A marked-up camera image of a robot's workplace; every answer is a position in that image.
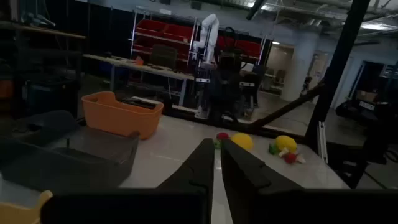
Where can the green-capped toy mushroom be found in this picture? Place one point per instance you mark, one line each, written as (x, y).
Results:
(273, 149)

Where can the grey plastic basket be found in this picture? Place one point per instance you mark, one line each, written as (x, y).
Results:
(77, 165)

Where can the yellow plastic basket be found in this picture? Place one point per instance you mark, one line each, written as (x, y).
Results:
(18, 213)

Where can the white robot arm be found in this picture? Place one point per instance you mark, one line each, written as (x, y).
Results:
(209, 31)

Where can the dark office chair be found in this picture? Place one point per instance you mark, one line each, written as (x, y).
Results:
(163, 56)

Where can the yellow toy lemon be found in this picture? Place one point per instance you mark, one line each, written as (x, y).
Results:
(286, 143)
(242, 140)

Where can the wooden work table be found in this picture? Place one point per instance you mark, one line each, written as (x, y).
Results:
(140, 67)

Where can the black machine with white label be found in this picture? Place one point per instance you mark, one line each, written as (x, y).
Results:
(351, 112)

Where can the red-capped toy mushroom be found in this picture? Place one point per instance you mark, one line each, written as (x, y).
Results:
(290, 158)

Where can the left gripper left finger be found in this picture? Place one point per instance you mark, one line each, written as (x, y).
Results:
(196, 174)

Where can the orange plastic basket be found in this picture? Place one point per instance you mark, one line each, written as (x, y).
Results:
(124, 118)

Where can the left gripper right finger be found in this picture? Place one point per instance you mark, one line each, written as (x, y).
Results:
(245, 174)

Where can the wooden shelf board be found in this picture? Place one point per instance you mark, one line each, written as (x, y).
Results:
(43, 31)

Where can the cardboard box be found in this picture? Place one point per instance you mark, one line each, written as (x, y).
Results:
(367, 96)

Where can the metal shelf rack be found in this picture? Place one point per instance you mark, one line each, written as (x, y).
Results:
(133, 37)

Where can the red toy bell pepper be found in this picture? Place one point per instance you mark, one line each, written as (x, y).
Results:
(222, 136)

